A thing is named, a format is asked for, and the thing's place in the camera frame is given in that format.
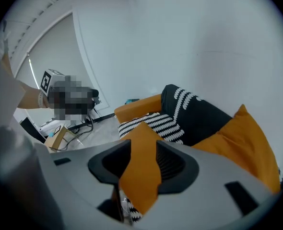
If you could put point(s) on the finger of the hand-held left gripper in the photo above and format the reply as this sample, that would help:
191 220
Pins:
95 93

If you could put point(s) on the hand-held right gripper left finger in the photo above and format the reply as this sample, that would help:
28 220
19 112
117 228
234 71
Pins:
105 164

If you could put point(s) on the black cushion with white pattern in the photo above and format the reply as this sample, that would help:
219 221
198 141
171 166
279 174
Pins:
199 121

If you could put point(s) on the white wristband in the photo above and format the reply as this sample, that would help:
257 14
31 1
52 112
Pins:
39 99

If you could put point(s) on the teal object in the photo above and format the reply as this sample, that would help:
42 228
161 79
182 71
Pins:
130 101

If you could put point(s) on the black flat panel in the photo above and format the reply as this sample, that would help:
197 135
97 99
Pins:
32 129

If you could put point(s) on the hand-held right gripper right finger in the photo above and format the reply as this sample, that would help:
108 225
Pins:
177 171

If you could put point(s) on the plain orange cushion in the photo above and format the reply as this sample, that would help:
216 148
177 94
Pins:
141 166

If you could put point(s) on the brown cardboard box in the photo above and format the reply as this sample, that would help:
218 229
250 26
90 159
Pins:
57 139

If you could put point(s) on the large orange cushion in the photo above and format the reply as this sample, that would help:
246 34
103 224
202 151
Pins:
247 150

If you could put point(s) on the person's white shirt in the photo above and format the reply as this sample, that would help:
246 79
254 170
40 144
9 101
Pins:
2 118

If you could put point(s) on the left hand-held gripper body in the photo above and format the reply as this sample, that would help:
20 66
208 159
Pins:
67 97

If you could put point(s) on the person's left forearm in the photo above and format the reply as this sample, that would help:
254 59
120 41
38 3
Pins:
30 97

